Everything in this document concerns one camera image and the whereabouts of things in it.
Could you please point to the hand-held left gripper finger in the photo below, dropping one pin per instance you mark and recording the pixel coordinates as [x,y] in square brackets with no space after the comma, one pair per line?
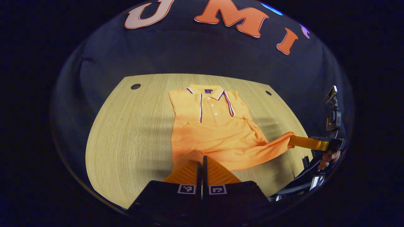
[199,171]
[205,170]

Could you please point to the black side curtain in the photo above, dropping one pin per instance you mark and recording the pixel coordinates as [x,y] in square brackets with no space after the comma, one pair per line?
[68,110]

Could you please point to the black backdrop cloth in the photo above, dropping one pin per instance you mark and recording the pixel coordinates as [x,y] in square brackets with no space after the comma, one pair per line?
[189,50]

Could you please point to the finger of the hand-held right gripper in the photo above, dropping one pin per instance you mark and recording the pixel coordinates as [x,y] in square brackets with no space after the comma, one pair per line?
[306,142]

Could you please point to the orange T-shirt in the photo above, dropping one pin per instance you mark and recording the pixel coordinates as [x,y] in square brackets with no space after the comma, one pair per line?
[217,138]

